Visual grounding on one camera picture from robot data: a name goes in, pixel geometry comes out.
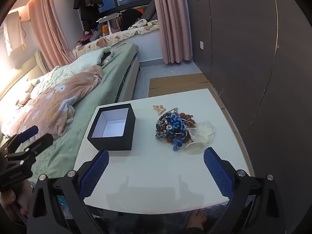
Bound brown bead bracelet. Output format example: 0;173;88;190
166;113;197;144

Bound small white table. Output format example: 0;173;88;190
73;88;255;216

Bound pile of mixed jewelry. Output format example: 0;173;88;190
155;107;216;155

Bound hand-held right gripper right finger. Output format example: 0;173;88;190
203;147;286;234

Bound person's left hand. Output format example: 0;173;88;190
0;189;30;217

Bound bed with green sheet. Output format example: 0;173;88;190
0;43;140;183

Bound pink curtain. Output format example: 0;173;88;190
28;0;76;66
151;0;193;64

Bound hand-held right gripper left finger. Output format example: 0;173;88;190
27;149;110;234

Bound dark brown wardrobe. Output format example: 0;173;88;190
185;0;312;188

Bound black box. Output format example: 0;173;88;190
87;103;136;151

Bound blue spiral hair tie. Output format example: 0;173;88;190
168;114;187;152

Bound beige headboard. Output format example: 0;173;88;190
0;50;48;100

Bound pale green quilt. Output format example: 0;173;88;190
29;46;115;98

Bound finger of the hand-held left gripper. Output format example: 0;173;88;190
5;134;54;160
7;125;39;147

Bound hanging dark clothes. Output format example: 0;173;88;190
73;0;104;31

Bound white folding rack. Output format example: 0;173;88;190
96;13;122;35

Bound flat brown cardboard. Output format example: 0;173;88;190
148;73;226;109

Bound black bag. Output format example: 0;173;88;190
121;8;147;30

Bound cream bear print blanket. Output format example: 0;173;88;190
73;19;160;56

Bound pink floral fleece blanket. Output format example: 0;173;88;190
1;65;104;139

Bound translucent white hair accessory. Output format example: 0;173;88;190
184;120;215;155

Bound person's bare foot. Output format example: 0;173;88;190
188;210;207;232

